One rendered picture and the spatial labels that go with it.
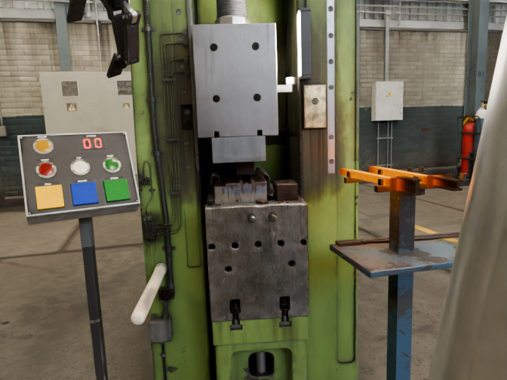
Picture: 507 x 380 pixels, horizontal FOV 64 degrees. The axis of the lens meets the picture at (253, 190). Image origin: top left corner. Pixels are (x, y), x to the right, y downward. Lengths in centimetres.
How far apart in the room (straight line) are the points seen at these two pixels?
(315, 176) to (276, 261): 40
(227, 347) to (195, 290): 28
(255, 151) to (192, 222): 42
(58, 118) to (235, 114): 550
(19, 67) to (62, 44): 75
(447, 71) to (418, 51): 80
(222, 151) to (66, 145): 53
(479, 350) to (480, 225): 5
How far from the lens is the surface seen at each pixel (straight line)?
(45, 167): 144
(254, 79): 153
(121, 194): 141
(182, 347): 192
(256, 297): 159
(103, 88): 677
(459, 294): 19
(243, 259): 154
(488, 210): 18
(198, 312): 184
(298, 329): 168
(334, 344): 197
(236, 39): 154
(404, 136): 895
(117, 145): 150
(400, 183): 122
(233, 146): 152
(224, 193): 154
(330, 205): 174
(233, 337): 167
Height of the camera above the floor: 121
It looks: 9 degrees down
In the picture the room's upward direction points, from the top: 2 degrees counter-clockwise
